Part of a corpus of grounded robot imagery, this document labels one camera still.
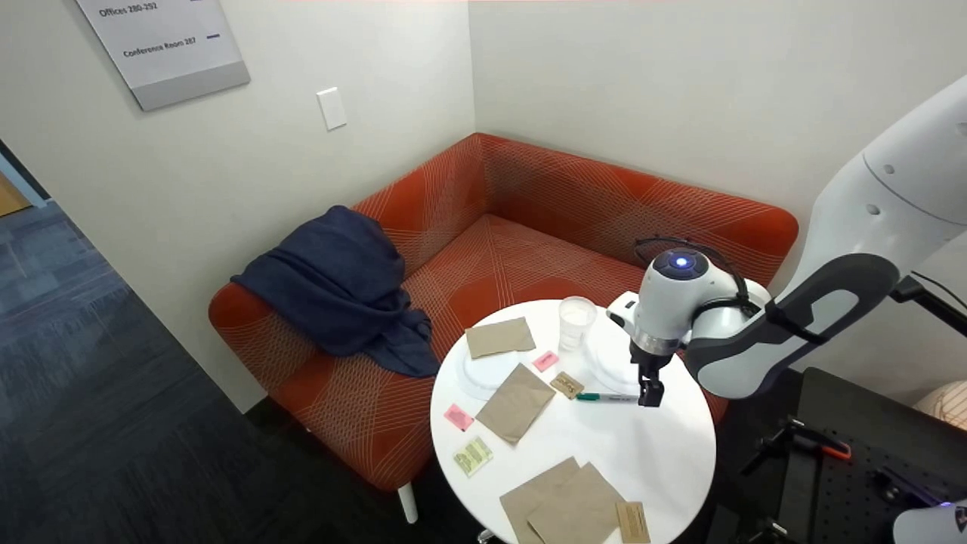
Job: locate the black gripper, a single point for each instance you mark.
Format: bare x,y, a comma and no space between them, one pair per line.
649,373

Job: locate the green capped grey marker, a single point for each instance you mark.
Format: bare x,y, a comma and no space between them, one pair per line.
608,396

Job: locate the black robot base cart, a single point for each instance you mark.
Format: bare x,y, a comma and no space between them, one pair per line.
903,482

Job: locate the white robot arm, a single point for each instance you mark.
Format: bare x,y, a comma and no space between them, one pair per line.
893,208

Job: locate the pink sweetener packet near marker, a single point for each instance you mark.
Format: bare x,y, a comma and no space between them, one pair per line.
544,362

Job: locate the clear plastic cup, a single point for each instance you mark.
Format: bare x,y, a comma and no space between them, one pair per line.
575,323

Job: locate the brown napkin near cup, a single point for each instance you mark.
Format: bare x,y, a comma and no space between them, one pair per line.
504,336

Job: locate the small brown sugar packet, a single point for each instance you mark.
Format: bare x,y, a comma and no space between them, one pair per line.
566,384

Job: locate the round white table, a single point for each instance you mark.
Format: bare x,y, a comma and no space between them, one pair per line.
659,457

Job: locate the small brown packet table edge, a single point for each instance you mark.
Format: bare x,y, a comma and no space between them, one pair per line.
631,524

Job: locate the brown napkin centre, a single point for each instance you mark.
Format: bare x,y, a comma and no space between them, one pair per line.
516,407

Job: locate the large brown napkin stack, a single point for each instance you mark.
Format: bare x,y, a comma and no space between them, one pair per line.
564,507

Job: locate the clear plastic lid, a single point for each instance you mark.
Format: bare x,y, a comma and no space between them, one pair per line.
483,377

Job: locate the green sweetener packet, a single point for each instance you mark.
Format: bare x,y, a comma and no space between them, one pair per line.
473,457

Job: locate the pink sweetener packet far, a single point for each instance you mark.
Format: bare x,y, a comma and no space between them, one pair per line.
458,419

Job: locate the orange patterned sofa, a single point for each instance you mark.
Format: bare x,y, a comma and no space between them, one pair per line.
483,224

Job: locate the navy blue jacket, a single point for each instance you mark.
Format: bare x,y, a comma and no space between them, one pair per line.
335,280

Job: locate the orange handled clamp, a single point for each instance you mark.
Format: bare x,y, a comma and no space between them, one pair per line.
797,436

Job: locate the wall sign board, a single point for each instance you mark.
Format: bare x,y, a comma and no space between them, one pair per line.
166,51

